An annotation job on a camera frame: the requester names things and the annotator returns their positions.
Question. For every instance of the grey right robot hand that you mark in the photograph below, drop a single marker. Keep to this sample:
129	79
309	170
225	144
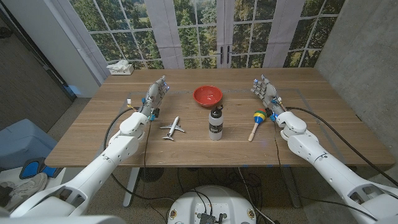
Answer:
268	93

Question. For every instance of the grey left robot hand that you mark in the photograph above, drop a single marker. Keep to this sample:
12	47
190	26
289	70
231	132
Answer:
152	96

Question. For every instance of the white oil cruet bottle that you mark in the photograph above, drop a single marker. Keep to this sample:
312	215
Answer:
215	126

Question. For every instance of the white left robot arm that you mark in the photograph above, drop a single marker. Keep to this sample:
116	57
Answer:
124	146

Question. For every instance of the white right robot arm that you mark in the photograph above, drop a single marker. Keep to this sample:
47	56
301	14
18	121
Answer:
311	152

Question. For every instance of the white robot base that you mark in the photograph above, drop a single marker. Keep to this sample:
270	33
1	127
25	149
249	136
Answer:
211	202

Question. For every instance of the white toy airplane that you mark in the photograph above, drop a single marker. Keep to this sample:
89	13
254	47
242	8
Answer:
172	127

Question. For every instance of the red bowl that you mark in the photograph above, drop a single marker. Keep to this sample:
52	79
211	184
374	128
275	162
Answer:
207	96

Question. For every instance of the colourful wooden maraca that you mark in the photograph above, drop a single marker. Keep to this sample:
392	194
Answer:
259	116

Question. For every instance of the white tissue box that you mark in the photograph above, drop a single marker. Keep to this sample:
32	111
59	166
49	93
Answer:
121	70

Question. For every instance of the printed window backdrop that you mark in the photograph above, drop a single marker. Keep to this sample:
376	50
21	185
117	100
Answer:
199	34

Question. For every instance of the black floor fan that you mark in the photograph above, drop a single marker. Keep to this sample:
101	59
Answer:
151	174

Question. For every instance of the white table leg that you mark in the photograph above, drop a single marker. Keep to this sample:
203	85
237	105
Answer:
130	186

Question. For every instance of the grey table leg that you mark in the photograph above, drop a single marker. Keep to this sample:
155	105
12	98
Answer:
292	186

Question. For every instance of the blue upholstered seat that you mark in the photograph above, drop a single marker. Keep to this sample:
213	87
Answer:
21	140

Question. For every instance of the blue black foot pedal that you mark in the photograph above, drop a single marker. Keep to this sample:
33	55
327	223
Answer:
31	168

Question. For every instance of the grey sneaker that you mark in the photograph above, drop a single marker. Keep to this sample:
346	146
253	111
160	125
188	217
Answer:
26	188

